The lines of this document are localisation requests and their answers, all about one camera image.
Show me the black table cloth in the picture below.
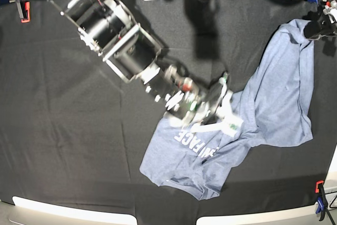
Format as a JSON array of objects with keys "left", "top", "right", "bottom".
[{"left": 1, "top": 0, "right": 336, "bottom": 224}]

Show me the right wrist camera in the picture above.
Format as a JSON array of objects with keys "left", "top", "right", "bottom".
[{"left": 222, "top": 115, "right": 243, "bottom": 138}]

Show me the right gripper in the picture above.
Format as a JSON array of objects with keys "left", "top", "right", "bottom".
[{"left": 164, "top": 72, "right": 231, "bottom": 128}]

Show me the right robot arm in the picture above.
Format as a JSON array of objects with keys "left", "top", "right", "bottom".
[{"left": 58, "top": 0, "right": 235, "bottom": 132}]

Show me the clamp bottom right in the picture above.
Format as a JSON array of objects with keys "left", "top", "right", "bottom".
[{"left": 315, "top": 180, "right": 328, "bottom": 221}]

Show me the light blue t-shirt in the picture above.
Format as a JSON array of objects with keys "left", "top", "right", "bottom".
[{"left": 140, "top": 19, "right": 314, "bottom": 200}]

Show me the red clamp top left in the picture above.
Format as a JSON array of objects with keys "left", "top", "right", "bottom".
[{"left": 15, "top": 0, "right": 31, "bottom": 23}]

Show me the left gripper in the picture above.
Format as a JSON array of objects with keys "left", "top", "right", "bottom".
[{"left": 303, "top": 6, "right": 336, "bottom": 40}]

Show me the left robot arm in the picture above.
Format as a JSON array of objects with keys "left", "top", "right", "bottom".
[{"left": 303, "top": 0, "right": 336, "bottom": 40}]

